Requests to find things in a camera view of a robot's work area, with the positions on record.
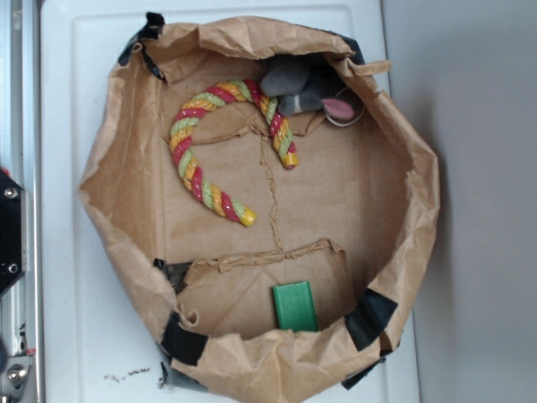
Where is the black bracket plate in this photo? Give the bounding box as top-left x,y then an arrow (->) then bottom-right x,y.
1,168 -> 25,296

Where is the aluminium frame rail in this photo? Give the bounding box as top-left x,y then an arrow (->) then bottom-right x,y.
1,1 -> 45,402

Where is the grey plush mouse toy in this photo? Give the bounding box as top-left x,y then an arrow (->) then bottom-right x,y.
260,54 -> 358,126

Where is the brown paper bag bin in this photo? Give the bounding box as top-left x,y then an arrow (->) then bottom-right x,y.
79,15 -> 440,402

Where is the green rectangular block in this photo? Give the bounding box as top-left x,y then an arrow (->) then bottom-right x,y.
272,281 -> 318,332

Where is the red yellow green rope toy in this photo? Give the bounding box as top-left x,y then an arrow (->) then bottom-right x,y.
169,80 -> 299,228

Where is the black tape strip right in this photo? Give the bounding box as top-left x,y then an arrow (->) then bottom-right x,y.
344,289 -> 398,351

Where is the black tape strip left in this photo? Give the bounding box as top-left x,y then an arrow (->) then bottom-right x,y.
160,311 -> 209,366

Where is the black tape strip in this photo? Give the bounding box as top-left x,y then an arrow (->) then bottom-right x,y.
344,289 -> 398,351
160,311 -> 209,366

